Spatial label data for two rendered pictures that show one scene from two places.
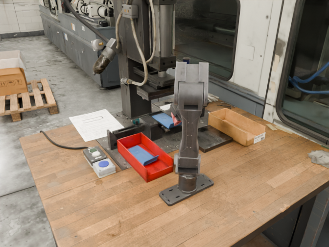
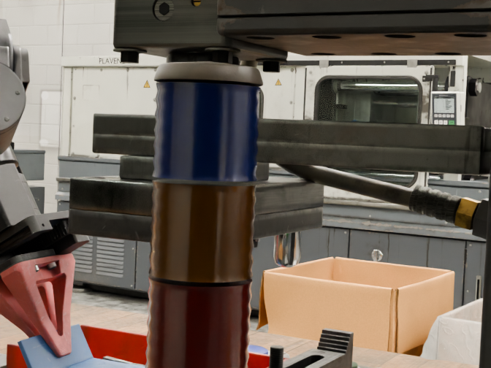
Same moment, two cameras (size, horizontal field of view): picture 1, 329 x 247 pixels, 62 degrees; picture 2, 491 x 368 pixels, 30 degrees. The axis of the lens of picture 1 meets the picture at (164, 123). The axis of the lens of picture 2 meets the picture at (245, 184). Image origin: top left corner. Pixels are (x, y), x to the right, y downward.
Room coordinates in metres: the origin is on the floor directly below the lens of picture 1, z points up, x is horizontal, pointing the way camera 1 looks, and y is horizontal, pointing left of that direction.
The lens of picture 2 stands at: (1.73, -0.27, 1.17)
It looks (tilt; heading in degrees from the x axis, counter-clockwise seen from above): 3 degrees down; 151
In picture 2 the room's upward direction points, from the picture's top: 2 degrees clockwise
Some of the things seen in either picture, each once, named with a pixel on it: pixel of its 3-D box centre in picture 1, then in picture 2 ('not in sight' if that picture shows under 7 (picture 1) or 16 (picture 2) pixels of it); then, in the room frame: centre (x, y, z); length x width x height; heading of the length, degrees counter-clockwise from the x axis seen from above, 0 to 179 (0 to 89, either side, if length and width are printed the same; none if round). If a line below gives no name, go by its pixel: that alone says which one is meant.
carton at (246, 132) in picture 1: (235, 126); not in sight; (1.16, -0.34, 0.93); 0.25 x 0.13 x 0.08; 33
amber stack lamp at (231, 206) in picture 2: not in sight; (202, 228); (1.43, -0.12, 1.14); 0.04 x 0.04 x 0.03
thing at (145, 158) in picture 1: (140, 153); not in sight; (0.95, 0.10, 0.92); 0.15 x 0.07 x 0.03; 40
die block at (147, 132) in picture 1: (162, 124); not in sight; (1.17, 0.01, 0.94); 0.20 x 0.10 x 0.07; 123
